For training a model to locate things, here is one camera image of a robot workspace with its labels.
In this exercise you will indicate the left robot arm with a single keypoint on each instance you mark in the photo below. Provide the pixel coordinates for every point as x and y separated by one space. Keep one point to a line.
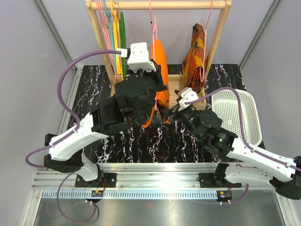
66 150

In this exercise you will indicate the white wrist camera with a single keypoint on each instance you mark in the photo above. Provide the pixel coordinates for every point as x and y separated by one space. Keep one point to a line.
138 57
186 95

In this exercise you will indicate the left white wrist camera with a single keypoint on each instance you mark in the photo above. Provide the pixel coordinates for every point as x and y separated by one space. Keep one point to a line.
138 57

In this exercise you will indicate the camouflage orange trousers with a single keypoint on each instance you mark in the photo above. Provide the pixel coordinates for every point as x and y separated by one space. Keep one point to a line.
192 65

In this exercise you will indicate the yellow plastic hanger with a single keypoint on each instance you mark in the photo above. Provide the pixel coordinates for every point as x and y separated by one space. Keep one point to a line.
116 38

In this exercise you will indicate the teal plastic hanger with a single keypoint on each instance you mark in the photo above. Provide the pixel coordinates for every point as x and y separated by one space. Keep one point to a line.
110 28

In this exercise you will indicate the green plastic hanger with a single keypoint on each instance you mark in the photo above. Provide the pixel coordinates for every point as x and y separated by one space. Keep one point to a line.
122 35

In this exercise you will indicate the wooden clothes rack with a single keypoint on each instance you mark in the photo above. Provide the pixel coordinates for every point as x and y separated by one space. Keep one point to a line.
175 80

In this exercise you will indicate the black marble mat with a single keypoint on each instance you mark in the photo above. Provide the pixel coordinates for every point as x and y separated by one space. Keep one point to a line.
158 143

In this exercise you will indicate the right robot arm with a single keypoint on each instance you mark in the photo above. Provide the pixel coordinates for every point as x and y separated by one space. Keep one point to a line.
280 172

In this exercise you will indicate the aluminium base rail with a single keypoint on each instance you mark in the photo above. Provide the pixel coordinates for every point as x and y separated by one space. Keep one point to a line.
132 181

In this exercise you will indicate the white plastic basket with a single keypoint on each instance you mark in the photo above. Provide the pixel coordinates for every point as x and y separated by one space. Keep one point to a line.
225 105

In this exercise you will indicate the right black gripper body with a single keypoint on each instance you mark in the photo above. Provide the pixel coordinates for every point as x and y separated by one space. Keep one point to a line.
188 117

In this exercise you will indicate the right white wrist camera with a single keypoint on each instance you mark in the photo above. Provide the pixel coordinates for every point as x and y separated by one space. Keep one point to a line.
186 95

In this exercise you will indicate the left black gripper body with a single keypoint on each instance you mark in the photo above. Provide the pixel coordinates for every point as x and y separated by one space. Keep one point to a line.
154 83

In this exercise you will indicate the pink wire hanger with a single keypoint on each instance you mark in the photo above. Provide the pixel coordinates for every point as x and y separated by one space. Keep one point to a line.
202 74
154 30

